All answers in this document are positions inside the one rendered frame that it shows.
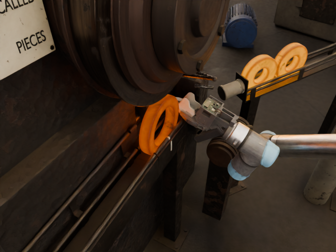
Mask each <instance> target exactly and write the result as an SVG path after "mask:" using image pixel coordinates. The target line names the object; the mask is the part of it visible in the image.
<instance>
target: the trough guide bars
mask: <svg viewBox="0 0 336 252"><path fill-rule="evenodd" d="M328 48H329V49H328ZM326 49H327V50H326ZM334 49H336V43H333V44H330V45H328V46H325V47H323V48H320V49H318V50H315V51H313V52H310V53H308V54H307V56H308V57H307V59H306V61H307V60H309V59H312V58H314V57H317V56H319V55H322V54H324V53H327V52H328V55H329V56H327V57H324V58H322V59H319V60H317V61H314V62H312V63H309V64H307V65H304V66H302V67H299V68H297V69H294V70H292V71H290V72H287V73H285V74H282V75H280V76H277V77H275V78H272V79H270V80H267V81H265V82H262V83H260V84H257V85H255V86H252V87H250V88H248V90H247V92H248V93H247V96H248V95H250V101H252V100H255V96H256V92H258V91H261V90H263V89H265V88H268V87H270V86H273V85H275V84H278V83H280V82H282V81H285V80H287V79H290V78H292V77H295V76H297V75H298V78H297V79H298V81H300V80H302V78H303V74H304V72H307V71H309V70H312V69H314V68H316V67H319V66H321V65H324V64H326V63H329V62H331V61H333V60H336V53H334V54H332V53H333V50H334ZM323 50H324V51H323ZM321 51H322V52H321ZM318 52H319V53H318ZM330 54H332V55H330ZM325 60H326V61H325ZM322 61H323V62H322ZM291 62H292V60H289V61H288V62H287V65H286V67H287V66H288V65H289V64H290V63H291ZM320 62H321V63H320ZM298 71H299V72H298ZM295 72H296V73H295ZM293 73H294V74H293ZM261 74H262V71H261V72H259V73H257V74H256V75H255V77H257V76H260V75H261ZM273 81H274V82H273ZM271 82H272V83H271ZM268 83H269V84H268ZM266 84H267V85H266ZM249 91H250V92H249Z"/></svg>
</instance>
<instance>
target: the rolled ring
mask: <svg viewBox="0 0 336 252"><path fill-rule="evenodd" d="M164 110H165V120H164V124H163V127H162V129H161V131H160V133H159V135H158V136H157V138H156V139H155V140H154V136H155V130H156V126H157V123H158V121H159V118H160V116H161V115H162V113H163V112H164ZM178 116H179V102H178V100H177V98H176V97H175V96H173V95H170V94H167V95H166V96H165V97H164V98H163V99H161V100H160V101H158V102H156V103H154V104H152V105H149V107H148V108H147V110H146V112H145V114H144V117H143V119H142V122H141V126H140V131H139V146H140V149H141V150H142V151H143V152H144V153H146V154H148V155H151V156H152V154H153V153H154V152H155V151H156V149H157V148H158V147H159V146H160V144H161V143H162V142H163V141H164V140H165V138H166V137H167V136H168V135H169V133H170V132H171V131H172V130H173V128H174V127H175V126H176V125H177V121H178Z"/></svg>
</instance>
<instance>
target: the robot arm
mask: <svg viewBox="0 0 336 252"><path fill-rule="evenodd" d="M176 98H177V100H178V105H179V114H180V115H181V116H182V118H183V119H184V120H185V121H186V122H187V123H188V124H190V125H192V126H194V127H195V128H199V129H201V130H199V131H198V132H197V134H196V135H195V137H194V139H195V140H196V142H197V143H200V142H203V141H206V140H209V139H212V138H215V137H218V136H221V135H222V134H223V136H222V137H221V139H223V140H224V141H225V140H226V143H228V144H230V145H231V146H233V147H234V148H236V149H237V150H239V152H238V153H237V154H236V156H235V157H234V158H233V159H232V160H231V161H230V163H229V165H228V167H227V170H228V173H229V174H230V176H231V177H232V178H234V179H235V180H238V181H242V180H244V179H246V178H247V177H249V176H250V174H251V173H252V172H253V171H254V170H255V169H256V168H257V167H258V166H259V165H261V166H264V167H266V168H268V167H270V166H271V165H272V164H273V163H274V162H275V160H276V159H277V157H284V158H306V159H328V160H336V134H287V135H276V134H275V133H274V132H271V131H269V130H265V131H263V132H261V133H260V134H258V133H256V132H255V131H253V130H251V129H250V128H249V127H247V126H245V125H244V124H242V123H240V122H238V123H237V120H238V118H239V116H237V115H235V114H234V113H232V112H230V111H229V110H227V109H226V108H224V107H223V105H224V103H223V102H221V101H219V100H218V99H216V98H214V97H213V96H211V95H210V96H209V97H208V98H207V99H206V100H205V101H204V103H203V104H202V105H201V104H199V103H198V102H197V101H195V95H194V94H193V93H192V92H189V93H188V94H187V95H186V96H185V97H184V98H180V97H176ZM212 99H214V100H216V101H218V102H219V103H217V102H215V101H214V100H212ZM195 114H196V116H194V115H195Z"/></svg>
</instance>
